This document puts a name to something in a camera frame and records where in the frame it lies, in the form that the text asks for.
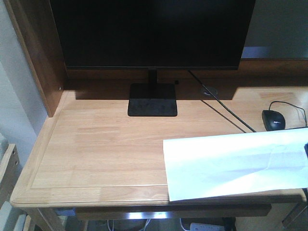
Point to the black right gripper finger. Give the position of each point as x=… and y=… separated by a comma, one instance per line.
x=306, y=149

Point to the white paper sheet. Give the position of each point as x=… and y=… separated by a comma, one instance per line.
x=211, y=166

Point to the wooden desk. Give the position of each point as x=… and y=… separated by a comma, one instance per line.
x=93, y=156

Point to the black computer mouse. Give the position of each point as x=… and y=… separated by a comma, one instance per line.
x=273, y=120

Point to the white power strip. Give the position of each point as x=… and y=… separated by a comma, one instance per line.
x=205, y=227

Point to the black computer monitor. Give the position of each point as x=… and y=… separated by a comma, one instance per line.
x=152, y=35

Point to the grey cushioned wooden chair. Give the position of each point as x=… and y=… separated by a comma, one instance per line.
x=9, y=168

